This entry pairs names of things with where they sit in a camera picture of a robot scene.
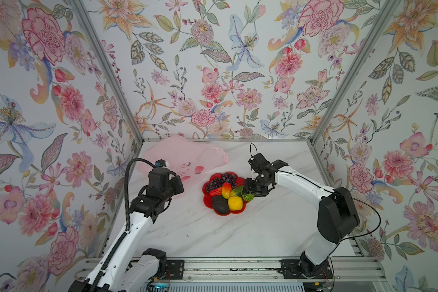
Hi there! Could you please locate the dark purple grape bunch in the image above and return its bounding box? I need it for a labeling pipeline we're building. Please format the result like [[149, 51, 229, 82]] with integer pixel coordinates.
[[204, 172, 238, 193]]

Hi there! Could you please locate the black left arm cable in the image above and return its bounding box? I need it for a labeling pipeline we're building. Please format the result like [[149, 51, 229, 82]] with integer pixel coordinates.
[[91, 157, 169, 292]]

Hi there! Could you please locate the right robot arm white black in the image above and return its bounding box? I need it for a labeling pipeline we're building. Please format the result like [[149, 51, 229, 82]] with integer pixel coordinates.
[[244, 153, 360, 279]]

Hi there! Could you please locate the dark avocado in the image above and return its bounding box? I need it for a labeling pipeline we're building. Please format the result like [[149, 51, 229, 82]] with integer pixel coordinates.
[[212, 195, 230, 216]]

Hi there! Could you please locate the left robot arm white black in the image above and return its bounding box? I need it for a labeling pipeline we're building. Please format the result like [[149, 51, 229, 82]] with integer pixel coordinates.
[[68, 167, 184, 292]]

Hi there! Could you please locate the pink plastic bag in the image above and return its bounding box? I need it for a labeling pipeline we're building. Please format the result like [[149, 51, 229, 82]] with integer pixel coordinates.
[[141, 136, 229, 186]]

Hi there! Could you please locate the right aluminium corner post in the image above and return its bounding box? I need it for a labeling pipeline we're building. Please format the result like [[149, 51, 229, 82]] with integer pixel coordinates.
[[309, 0, 397, 146]]

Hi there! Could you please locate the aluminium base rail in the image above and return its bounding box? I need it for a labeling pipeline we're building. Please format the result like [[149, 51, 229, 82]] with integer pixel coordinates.
[[74, 256, 388, 283]]

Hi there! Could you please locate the aluminium corner post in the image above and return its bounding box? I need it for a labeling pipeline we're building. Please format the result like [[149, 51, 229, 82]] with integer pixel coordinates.
[[69, 0, 144, 146], [309, 0, 397, 146]]

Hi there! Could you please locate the red yellow mango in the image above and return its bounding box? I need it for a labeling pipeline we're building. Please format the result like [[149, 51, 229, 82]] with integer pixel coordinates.
[[221, 182, 232, 200]]

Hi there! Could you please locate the yellow lemon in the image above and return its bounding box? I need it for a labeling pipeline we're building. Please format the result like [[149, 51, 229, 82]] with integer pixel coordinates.
[[228, 197, 243, 212]]

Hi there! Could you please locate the left aluminium corner post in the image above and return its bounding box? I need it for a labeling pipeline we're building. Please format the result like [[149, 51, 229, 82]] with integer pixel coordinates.
[[69, 0, 144, 146]]

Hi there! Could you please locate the green round textured fruit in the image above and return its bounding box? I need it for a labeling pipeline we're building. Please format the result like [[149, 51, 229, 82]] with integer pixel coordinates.
[[242, 193, 254, 202]]

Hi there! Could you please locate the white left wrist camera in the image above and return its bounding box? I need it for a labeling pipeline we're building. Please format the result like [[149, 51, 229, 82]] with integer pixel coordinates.
[[155, 159, 169, 167]]

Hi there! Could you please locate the red flower-shaped plate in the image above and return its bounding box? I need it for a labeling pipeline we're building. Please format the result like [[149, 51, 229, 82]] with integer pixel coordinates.
[[202, 172, 254, 216]]

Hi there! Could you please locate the red strawberry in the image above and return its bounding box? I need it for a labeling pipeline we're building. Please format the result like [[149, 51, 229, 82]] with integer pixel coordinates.
[[209, 187, 222, 197]]

